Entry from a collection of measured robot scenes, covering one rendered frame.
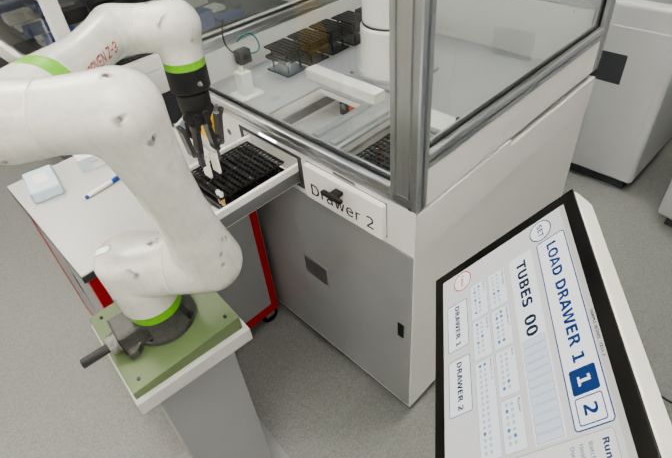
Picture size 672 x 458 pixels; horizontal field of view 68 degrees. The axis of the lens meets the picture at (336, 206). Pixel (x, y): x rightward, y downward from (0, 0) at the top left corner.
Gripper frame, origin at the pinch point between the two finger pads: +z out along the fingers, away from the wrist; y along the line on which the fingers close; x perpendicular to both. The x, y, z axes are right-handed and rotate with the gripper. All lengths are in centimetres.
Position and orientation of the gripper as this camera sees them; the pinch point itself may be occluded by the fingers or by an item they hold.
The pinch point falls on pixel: (210, 162)
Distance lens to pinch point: 131.5
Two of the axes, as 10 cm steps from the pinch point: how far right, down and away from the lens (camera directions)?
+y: -7.1, 4.8, -5.3
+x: 7.1, 4.1, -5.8
